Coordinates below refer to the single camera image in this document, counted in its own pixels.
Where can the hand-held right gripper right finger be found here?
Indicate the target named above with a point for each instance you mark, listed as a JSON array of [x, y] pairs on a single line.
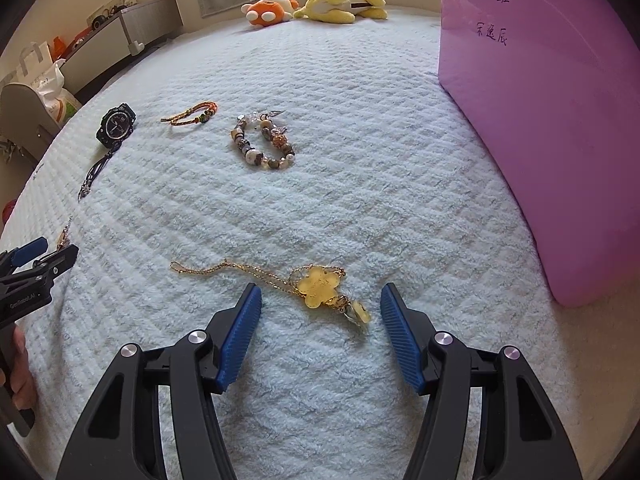
[[400, 335]]

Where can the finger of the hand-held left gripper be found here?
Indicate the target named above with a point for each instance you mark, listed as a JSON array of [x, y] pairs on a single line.
[[30, 251], [57, 260]]

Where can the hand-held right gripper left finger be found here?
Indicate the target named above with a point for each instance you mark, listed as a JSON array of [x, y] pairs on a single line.
[[242, 332]]

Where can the black wrist watch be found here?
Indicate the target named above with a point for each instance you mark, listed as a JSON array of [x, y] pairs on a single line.
[[116, 125]]

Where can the pink plastic basin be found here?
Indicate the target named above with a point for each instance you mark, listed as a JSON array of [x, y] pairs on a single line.
[[550, 110]]

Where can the person's left hand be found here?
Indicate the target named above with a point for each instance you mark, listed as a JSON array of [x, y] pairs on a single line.
[[24, 380]]

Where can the red ball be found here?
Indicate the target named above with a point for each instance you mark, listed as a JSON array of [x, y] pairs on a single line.
[[7, 211]]

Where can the grey chair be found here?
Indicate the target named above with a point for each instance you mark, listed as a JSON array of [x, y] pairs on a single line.
[[22, 115]]

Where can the white quilted bed blanket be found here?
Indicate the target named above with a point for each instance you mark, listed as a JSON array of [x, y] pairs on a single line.
[[350, 195]]

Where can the white plastic bag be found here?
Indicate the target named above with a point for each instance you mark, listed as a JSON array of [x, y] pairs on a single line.
[[57, 95]]

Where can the white paper bag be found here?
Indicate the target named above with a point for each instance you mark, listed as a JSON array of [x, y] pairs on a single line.
[[35, 62]]

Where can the grey bedside cabinet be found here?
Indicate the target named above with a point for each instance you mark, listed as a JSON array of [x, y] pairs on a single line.
[[125, 40]]

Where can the orange and white plush toy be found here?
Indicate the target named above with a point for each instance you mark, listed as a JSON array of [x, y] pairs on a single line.
[[267, 12]]

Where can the yellow plush toy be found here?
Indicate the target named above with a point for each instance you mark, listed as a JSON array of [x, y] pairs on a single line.
[[340, 7]]

